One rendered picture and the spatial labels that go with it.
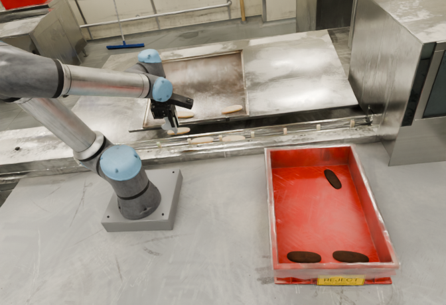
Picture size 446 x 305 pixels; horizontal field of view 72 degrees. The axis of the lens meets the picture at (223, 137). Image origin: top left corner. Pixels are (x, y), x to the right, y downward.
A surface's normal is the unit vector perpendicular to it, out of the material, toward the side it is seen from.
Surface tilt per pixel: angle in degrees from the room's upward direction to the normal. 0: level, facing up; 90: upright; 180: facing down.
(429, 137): 90
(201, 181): 0
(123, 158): 7
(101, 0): 90
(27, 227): 0
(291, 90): 10
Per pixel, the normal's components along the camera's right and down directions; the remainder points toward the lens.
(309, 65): -0.14, -0.63
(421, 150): 0.00, 0.65
